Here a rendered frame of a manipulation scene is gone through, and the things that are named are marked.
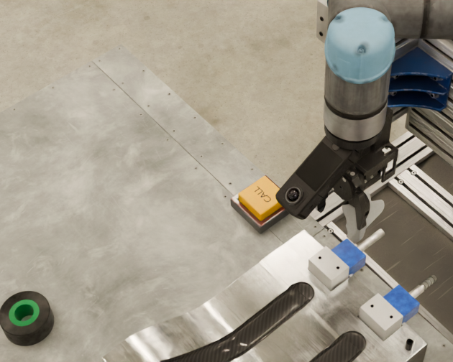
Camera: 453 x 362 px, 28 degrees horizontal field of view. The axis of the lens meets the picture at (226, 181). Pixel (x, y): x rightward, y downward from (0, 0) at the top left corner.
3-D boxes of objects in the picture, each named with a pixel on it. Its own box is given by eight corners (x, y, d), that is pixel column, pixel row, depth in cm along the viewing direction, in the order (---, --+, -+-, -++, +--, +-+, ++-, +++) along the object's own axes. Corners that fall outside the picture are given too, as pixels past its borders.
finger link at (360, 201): (374, 229, 119) (366, 179, 114) (366, 235, 118) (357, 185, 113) (350, 214, 122) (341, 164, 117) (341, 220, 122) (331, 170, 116)
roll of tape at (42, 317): (40, 352, 139) (35, 341, 136) (-6, 338, 141) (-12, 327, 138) (62, 309, 144) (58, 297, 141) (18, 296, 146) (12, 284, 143)
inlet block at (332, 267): (369, 231, 142) (372, 211, 138) (392, 251, 140) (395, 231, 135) (307, 278, 137) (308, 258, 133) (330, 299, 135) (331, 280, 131)
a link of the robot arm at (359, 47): (397, -1, 101) (398, 52, 96) (388, 70, 110) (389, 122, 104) (326, -2, 102) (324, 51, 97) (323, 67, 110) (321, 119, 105)
